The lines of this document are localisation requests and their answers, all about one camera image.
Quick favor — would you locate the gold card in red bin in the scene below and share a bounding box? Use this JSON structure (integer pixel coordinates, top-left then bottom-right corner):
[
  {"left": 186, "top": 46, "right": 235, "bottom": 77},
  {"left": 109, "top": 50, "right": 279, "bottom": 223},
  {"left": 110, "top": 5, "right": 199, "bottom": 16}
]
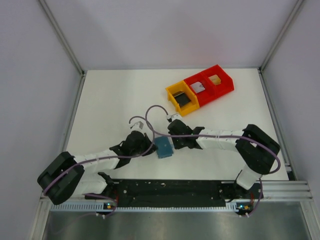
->
[{"left": 209, "top": 74, "right": 222, "bottom": 86}]

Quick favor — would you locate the black card in yellow bin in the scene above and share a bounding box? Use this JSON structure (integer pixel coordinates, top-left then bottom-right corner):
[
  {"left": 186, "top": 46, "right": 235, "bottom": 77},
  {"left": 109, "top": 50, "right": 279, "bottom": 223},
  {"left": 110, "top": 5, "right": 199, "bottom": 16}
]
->
[{"left": 173, "top": 91, "right": 191, "bottom": 108}]

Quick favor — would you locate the far red plastic bin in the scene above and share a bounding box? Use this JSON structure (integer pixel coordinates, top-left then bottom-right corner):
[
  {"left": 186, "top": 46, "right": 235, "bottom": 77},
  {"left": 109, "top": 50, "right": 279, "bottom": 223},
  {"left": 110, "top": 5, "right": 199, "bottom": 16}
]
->
[{"left": 201, "top": 64, "right": 235, "bottom": 97}]

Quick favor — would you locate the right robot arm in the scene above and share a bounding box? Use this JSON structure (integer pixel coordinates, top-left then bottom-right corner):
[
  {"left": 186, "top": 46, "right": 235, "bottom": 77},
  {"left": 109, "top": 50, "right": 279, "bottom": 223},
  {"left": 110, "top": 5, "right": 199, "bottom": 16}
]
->
[{"left": 167, "top": 119, "right": 281, "bottom": 190}]

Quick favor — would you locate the silver card in red bin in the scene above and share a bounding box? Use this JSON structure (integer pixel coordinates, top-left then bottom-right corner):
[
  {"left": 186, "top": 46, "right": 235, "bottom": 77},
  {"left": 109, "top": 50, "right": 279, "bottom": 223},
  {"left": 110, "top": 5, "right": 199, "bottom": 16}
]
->
[{"left": 190, "top": 81, "right": 206, "bottom": 94}]

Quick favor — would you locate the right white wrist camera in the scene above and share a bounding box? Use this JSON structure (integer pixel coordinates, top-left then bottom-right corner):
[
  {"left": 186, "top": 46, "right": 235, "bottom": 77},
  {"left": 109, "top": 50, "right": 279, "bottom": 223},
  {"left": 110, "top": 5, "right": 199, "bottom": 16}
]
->
[{"left": 166, "top": 113, "right": 182, "bottom": 123}]

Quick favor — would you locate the yellow plastic bin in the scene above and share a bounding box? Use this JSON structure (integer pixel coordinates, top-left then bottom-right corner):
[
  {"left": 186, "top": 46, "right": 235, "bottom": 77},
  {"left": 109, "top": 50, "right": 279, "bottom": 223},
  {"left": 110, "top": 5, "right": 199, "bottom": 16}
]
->
[{"left": 165, "top": 80, "right": 200, "bottom": 117}]

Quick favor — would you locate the blue leather card holder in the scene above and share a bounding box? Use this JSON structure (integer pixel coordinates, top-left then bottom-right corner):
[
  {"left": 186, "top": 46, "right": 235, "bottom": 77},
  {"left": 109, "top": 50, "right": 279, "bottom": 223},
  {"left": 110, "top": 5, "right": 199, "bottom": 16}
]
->
[{"left": 154, "top": 136, "right": 174, "bottom": 159}]

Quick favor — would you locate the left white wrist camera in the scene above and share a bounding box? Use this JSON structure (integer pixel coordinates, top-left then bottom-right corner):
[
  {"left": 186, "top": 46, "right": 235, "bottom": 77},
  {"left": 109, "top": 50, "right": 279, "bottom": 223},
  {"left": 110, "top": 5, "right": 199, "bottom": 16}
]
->
[{"left": 130, "top": 121, "right": 144, "bottom": 133}]

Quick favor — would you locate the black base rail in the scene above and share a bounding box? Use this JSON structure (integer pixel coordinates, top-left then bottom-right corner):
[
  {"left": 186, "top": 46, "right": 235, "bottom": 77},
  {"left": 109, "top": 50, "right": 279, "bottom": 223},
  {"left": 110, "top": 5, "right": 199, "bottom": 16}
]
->
[{"left": 101, "top": 179, "right": 263, "bottom": 208}]

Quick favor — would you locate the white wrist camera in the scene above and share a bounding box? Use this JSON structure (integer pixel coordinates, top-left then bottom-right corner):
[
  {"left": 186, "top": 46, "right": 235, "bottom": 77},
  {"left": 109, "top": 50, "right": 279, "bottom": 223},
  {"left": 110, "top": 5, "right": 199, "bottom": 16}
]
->
[
  {"left": 130, "top": 121, "right": 144, "bottom": 133},
  {"left": 166, "top": 113, "right": 182, "bottom": 123}
]

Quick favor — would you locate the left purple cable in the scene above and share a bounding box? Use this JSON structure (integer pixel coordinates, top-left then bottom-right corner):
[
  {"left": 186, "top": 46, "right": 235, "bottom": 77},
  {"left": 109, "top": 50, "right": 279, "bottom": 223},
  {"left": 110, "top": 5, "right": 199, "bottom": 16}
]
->
[{"left": 43, "top": 116, "right": 157, "bottom": 221}]

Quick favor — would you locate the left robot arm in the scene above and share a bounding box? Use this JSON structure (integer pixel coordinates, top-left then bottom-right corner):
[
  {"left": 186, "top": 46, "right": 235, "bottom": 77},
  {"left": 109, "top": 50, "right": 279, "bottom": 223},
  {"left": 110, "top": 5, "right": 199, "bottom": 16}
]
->
[{"left": 37, "top": 130, "right": 158, "bottom": 205}]

